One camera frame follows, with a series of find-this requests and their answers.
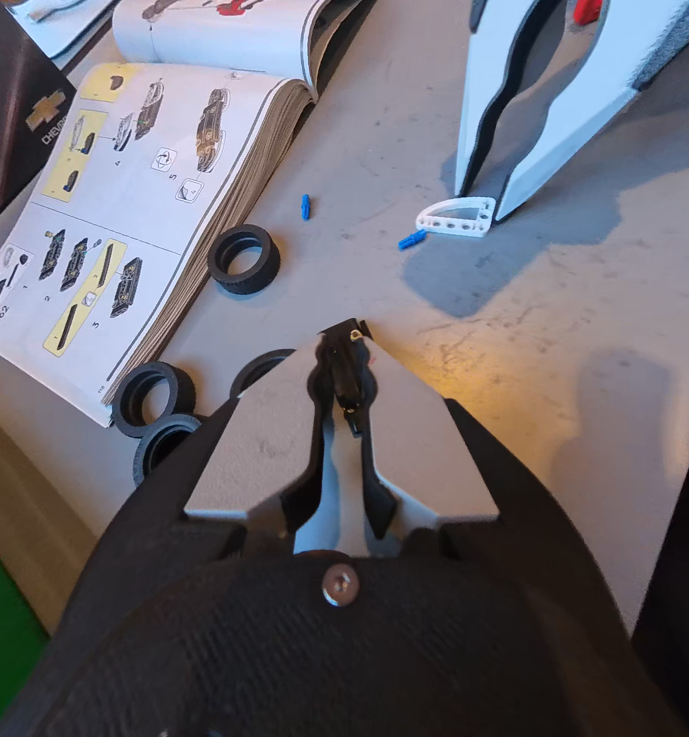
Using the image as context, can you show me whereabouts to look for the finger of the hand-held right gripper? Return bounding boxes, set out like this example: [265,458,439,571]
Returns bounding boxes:
[493,0,689,224]
[454,0,552,199]

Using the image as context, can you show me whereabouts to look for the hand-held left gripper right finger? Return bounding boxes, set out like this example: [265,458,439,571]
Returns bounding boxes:
[359,337,501,541]

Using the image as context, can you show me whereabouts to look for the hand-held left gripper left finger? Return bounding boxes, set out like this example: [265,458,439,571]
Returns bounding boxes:
[183,334,329,533]

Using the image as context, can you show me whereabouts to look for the black brick plate assembly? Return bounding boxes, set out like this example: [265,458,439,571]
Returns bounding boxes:
[318,318,374,438]

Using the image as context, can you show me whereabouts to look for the white curved frame brick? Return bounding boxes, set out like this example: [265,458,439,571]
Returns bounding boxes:
[416,197,496,238]

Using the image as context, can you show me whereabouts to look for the grey desk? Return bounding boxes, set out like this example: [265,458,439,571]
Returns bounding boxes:
[0,0,689,634]

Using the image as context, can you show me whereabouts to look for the black toy tyre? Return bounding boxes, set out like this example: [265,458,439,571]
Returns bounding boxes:
[111,362,196,441]
[133,413,203,489]
[229,348,296,398]
[208,225,281,296]

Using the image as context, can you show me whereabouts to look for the person's black pants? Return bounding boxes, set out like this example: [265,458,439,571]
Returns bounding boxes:
[632,415,689,737]

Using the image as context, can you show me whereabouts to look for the open instruction booklet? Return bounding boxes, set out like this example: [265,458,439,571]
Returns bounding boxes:
[0,0,363,428]

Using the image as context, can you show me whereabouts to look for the green plastic bin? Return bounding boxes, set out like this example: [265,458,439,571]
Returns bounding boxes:
[0,527,52,737]

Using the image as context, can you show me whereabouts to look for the toy car picture box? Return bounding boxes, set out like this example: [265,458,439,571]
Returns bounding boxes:
[0,0,77,237]

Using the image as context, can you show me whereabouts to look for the white stand base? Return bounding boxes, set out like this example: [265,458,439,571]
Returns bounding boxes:
[11,0,121,59]

